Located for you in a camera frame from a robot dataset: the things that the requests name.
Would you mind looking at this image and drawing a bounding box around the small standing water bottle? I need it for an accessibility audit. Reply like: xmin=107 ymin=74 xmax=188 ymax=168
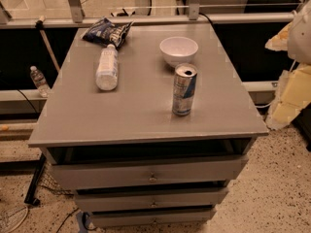
xmin=30 ymin=66 xmax=51 ymax=98

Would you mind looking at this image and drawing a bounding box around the grey drawer cabinet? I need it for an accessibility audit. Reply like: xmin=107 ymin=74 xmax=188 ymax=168
xmin=29 ymin=24 xmax=266 ymax=216

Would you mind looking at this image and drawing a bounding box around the lying clear plastic bottle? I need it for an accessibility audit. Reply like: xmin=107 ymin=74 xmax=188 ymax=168
xmin=95 ymin=44 xmax=119 ymax=91

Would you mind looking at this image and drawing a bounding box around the grey metal rail frame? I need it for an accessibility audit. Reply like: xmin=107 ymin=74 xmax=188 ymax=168
xmin=0 ymin=0 xmax=308 ymax=27

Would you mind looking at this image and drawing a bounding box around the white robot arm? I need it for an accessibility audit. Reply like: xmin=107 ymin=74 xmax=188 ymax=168
xmin=265 ymin=1 xmax=311 ymax=130

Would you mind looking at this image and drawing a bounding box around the wire mesh object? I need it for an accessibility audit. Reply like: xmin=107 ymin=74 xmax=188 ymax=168
xmin=0 ymin=206 xmax=28 ymax=233

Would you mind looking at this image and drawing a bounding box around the black metal leg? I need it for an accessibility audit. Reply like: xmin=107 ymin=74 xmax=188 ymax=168
xmin=24 ymin=155 xmax=46 ymax=206

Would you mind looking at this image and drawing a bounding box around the wooden stick handle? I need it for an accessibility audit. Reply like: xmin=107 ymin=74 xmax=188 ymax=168
xmin=35 ymin=16 xmax=60 ymax=72

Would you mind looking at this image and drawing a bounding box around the black floor cable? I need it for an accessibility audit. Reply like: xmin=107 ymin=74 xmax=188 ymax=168
xmin=16 ymin=88 xmax=40 ymax=115

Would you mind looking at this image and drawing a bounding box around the white bowl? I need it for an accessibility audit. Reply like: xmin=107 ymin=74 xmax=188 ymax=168
xmin=159 ymin=37 xmax=198 ymax=68

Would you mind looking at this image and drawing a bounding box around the grey drawer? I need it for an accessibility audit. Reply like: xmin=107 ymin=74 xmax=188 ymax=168
xmin=75 ymin=187 xmax=228 ymax=212
xmin=90 ymin=208 xmax=216 ymax=228
xmin=52 ymin=155 xmax=248 ymax=190

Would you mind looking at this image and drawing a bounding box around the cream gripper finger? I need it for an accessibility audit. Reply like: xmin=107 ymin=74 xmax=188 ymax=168
xmin=265 ymin=63 xmax=311 ymax=130
xmin=264 ymin=23 xmax=292 ymax=51

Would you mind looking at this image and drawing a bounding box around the blue chip bag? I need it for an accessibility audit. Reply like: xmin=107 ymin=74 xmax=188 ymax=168
xmin=81 ymin=17 xmax=133 ymax=49

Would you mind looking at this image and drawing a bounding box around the middle grey drawer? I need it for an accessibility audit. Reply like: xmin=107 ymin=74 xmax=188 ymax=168
xmin=75 ymin=187 xmax=228 ymax=212

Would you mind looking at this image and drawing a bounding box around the redbull can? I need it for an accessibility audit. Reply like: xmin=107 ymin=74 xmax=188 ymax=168
xmin=172 ymin=63 xmax=197 ymax=117

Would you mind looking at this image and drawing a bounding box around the bottom grey drawer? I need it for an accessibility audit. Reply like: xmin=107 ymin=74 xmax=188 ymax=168
xmin=90 ymin=208 xmax=216 ymax=228

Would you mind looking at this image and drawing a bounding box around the top grey drawer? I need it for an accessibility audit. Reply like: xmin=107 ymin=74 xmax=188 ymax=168
xmin=52 ymin=155 xmax=248 ymax=190

